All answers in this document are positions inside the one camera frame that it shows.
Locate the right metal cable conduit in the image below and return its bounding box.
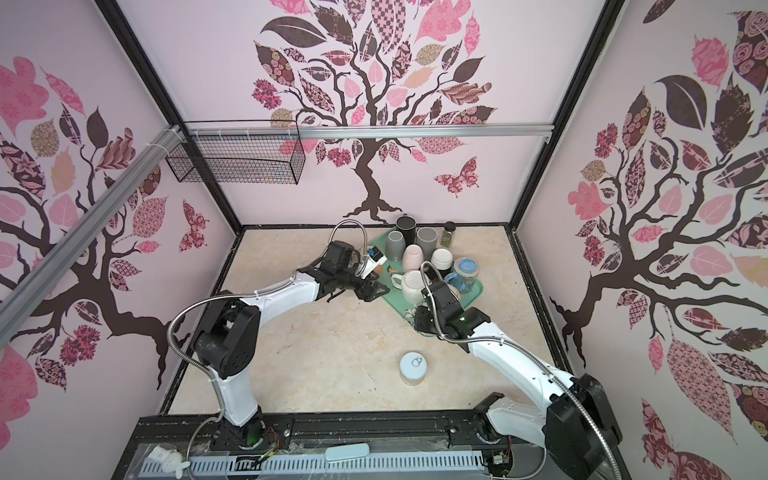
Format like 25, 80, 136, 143
419, 260, 623, 480

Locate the white power plug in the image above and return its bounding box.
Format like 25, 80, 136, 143
148, 445, 191, 479

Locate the white slotted cable duct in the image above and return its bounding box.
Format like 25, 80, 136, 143
191, 451, 485, 478

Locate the spice jar black lid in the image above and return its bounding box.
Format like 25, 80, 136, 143
440, 221, 457, 249

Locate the blue iridescent mug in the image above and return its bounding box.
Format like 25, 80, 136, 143
444, 257, 479, 293

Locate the left metal cable conduit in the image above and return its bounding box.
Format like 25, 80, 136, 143
166, 218, 370, 421

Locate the light grey mug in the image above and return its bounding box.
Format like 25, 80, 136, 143
385, 230, 407, 262

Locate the light blue eraser block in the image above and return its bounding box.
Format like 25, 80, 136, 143
324, 443, 370, 463

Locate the green floral tray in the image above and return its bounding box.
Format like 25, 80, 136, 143
367, 230, 484, 325

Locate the cream speckled mug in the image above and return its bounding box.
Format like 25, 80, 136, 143
447, 284, 461, 301

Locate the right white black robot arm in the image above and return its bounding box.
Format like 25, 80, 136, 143
415, 281, 629, 479

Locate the back aluminium rail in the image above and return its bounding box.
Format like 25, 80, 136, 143
188, 123, 554, 140

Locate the metal cable conduit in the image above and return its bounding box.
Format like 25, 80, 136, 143
166, 218, 370, 421
419, 260, 623, 480

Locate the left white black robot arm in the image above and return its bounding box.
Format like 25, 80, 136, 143
192, 241, 389, 427

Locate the left aluminium rail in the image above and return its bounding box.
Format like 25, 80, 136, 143
1, 126, 182, 345

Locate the black wire basket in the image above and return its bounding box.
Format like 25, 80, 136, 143
166, 119, 307, 185

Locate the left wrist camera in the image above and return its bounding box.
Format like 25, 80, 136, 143
361, 246, 387, 278

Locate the aluminium rail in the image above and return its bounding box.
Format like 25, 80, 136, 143
1, 126, 182, 345
188, 123, 554, 140

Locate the pink mug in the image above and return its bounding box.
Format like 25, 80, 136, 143
402, 244, 424, 272

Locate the dark grey mug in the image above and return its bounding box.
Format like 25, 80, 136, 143
415, 227, 438, 260

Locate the white ribbed-bottom mug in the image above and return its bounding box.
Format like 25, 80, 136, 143
391, 270, 425, 306

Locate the black white mug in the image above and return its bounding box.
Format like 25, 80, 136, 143
430, 248, 454, 277

